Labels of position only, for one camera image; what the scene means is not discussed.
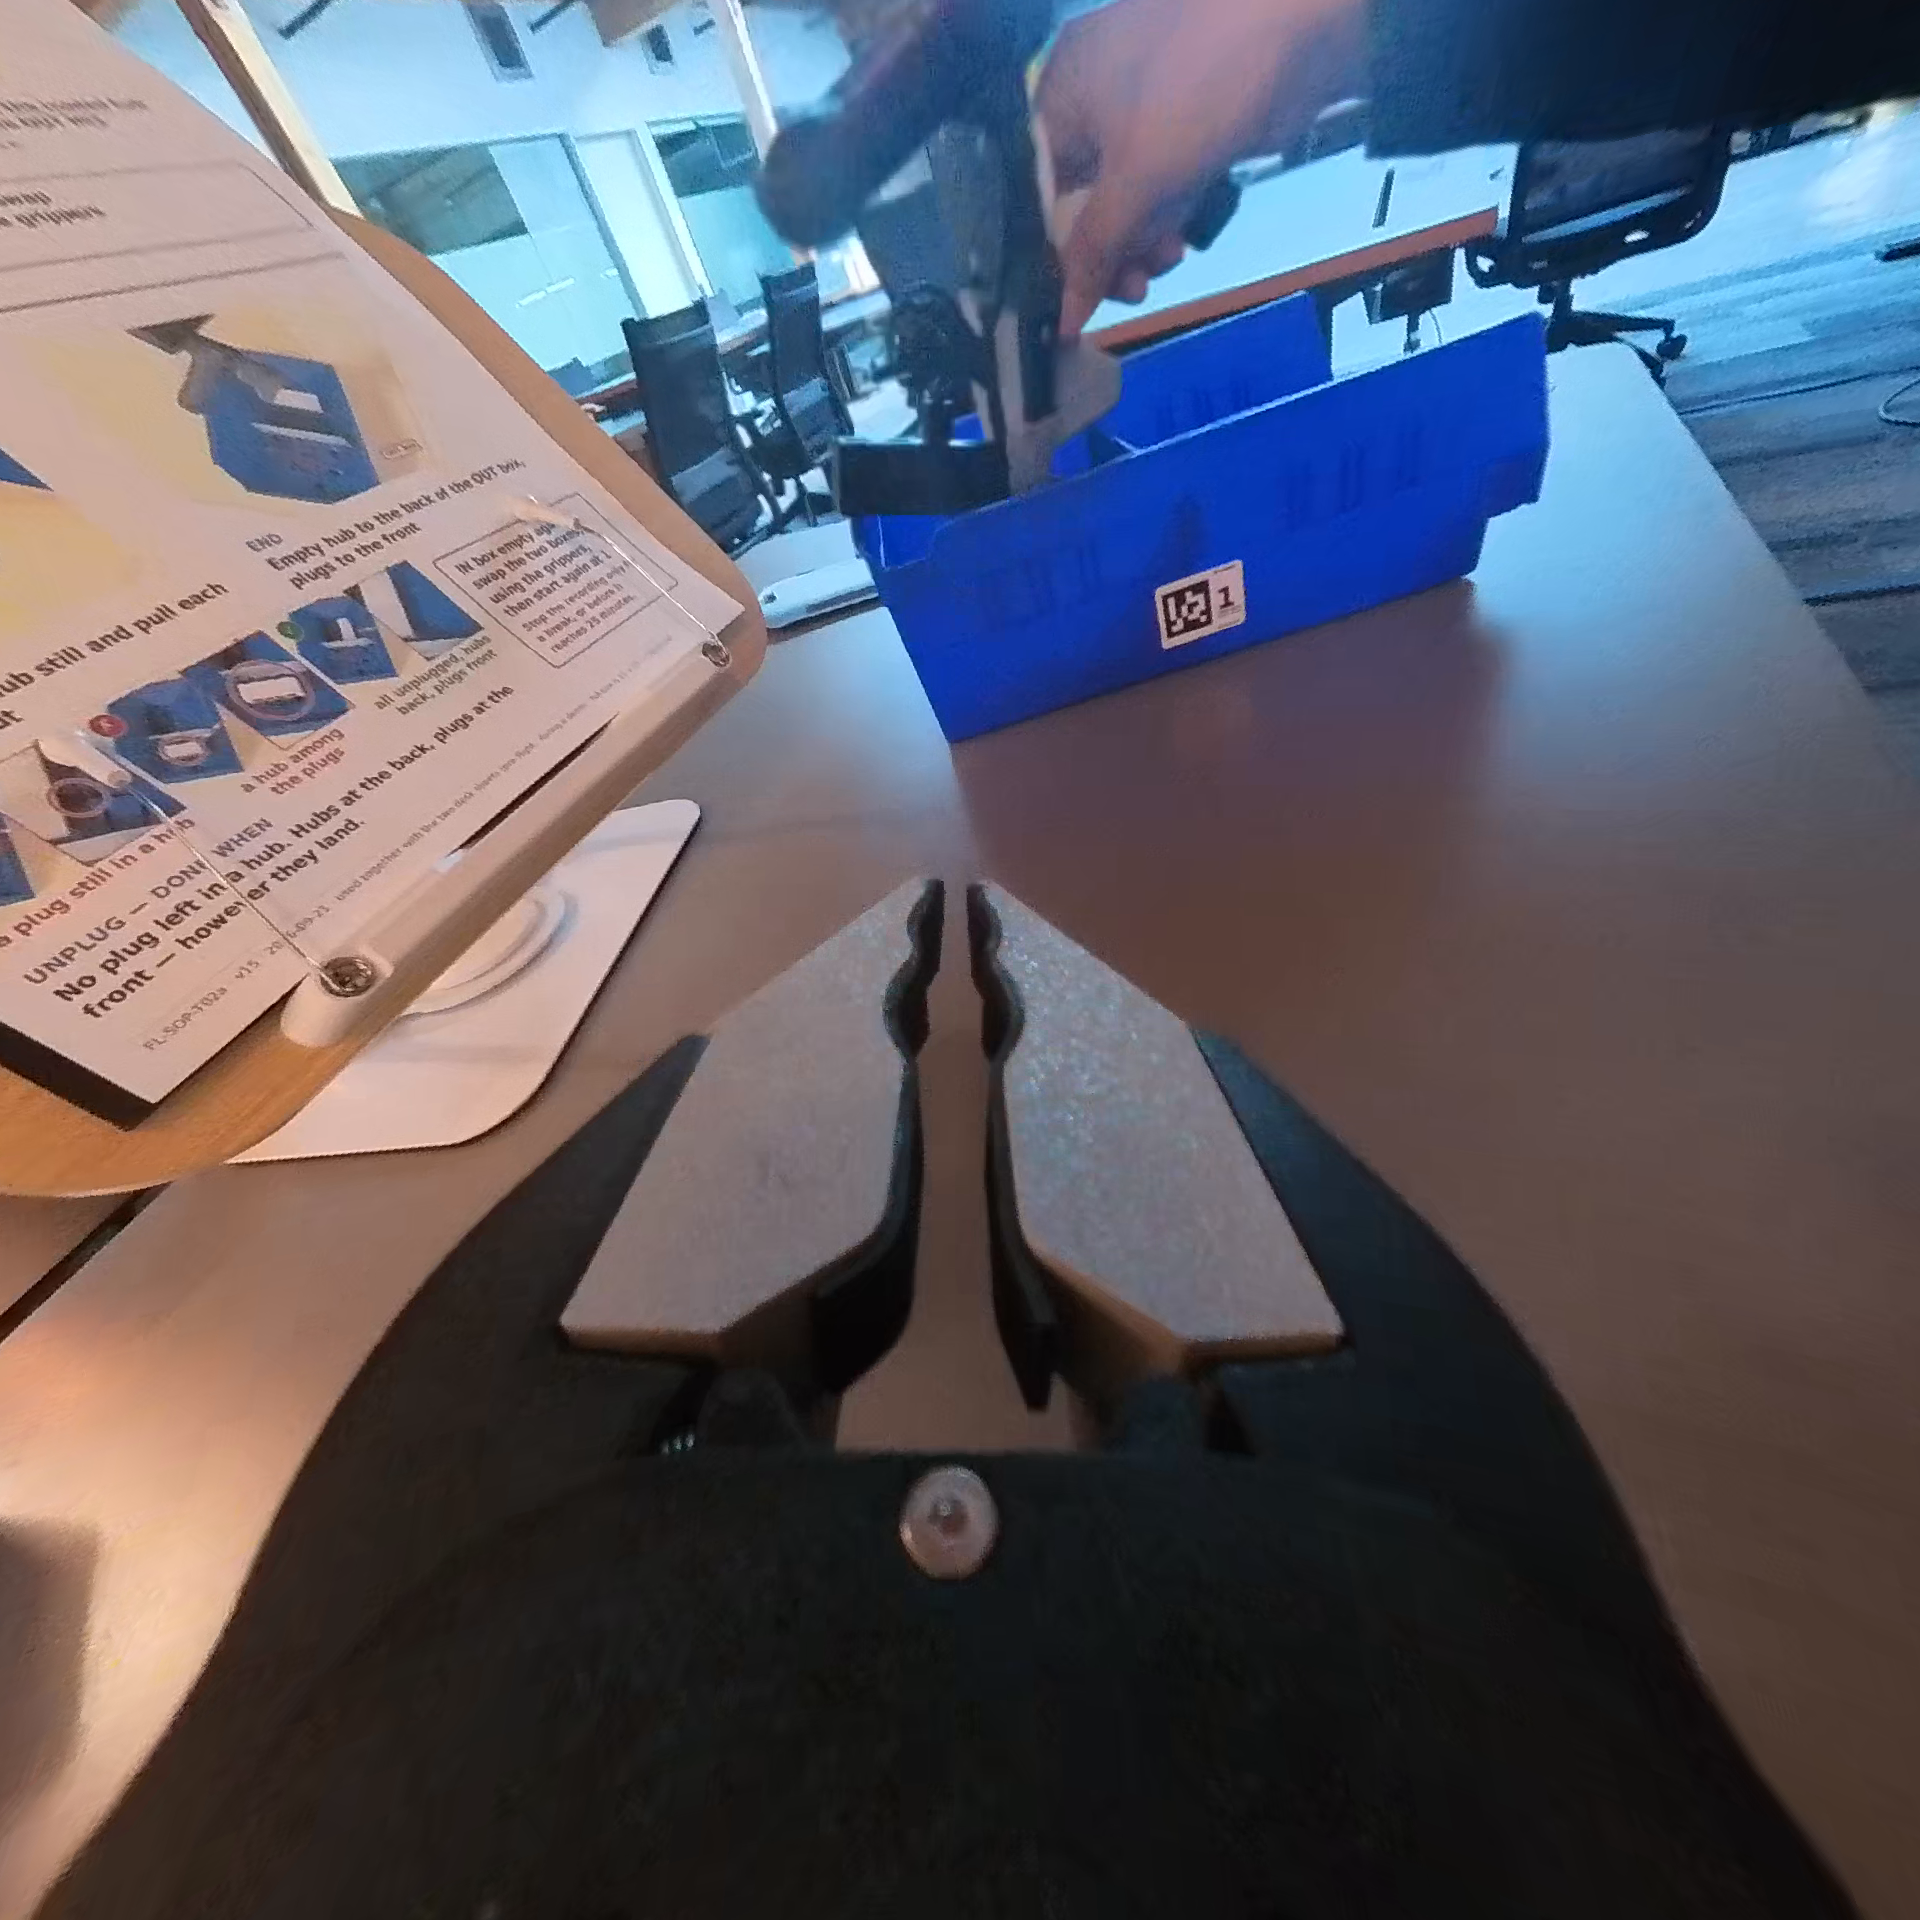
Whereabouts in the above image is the person's right hand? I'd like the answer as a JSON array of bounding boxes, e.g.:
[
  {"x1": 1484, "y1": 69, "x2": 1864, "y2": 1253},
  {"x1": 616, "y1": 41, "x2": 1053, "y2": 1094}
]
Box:
[{"x1": 1035, "y1": 0, "x2": 1375, "y2": 342}]

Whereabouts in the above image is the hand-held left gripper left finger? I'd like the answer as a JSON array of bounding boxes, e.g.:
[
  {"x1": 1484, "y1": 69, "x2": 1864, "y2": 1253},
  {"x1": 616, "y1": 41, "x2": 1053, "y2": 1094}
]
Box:
[{"x1": 559, "y1": 876, "x2": 949, "y2": 1450}]

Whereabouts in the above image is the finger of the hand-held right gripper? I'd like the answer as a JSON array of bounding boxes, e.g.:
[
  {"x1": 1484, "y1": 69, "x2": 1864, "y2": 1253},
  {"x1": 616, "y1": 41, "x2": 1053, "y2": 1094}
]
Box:
[
  {"x1": 1045, "y1": 332, "x2": 1125, "y2": 460},
  {"x1": 982, "y1": 300, "x2": 1060, "y2": 500}
]

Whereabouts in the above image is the long wooden office desk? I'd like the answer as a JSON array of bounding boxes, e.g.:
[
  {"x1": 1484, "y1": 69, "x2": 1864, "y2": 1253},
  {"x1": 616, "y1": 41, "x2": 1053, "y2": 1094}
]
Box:
[{"x1": 1080, "y1": 206, "x2": 1507, "y2": 350}]

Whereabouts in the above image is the printed instruction sheet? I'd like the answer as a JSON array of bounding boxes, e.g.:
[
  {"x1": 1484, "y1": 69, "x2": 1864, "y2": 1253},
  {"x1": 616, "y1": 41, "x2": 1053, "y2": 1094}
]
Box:
[{"x1": 0, "y1": 0, "x2": 752, "y2": 1101}]

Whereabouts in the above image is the white flat device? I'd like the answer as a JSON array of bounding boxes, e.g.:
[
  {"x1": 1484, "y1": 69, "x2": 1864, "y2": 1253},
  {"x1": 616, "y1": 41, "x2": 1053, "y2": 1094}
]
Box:
[{"x1": 755, "y1": 565, "x2": 882, "y2": 630}]

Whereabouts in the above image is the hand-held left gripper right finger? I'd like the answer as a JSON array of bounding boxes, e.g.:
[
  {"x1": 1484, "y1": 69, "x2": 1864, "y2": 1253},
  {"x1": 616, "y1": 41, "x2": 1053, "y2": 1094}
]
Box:
[{"x1": 966, "y1": 883, "x2": 1349, "y2": 1454}]

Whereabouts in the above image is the white stand base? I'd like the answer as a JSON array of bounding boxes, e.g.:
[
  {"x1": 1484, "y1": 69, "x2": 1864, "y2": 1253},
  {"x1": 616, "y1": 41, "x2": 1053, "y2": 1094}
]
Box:
[{"x1": 224, "y1": 799, "x2": 704, "y2": 1166}]

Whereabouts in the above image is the blue plastic bin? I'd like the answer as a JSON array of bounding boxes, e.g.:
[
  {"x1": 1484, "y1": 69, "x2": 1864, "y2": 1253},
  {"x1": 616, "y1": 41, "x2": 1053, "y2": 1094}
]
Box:
[{"x1": 853, "y1": 288, "x2": 1552, "y2": 746}]

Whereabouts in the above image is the black office chair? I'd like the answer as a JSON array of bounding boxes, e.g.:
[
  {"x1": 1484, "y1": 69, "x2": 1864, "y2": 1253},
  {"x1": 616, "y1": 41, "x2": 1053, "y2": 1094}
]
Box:
[
  {"x1": 1465, "y1": 122, "x2": 1741, "y2": 380},
  {"x1": 619, "y1": 297, "x2": 771, "y2": 555},
  {"x1": 755, "y1": 263, "x2": 861, "y2": 524}
]

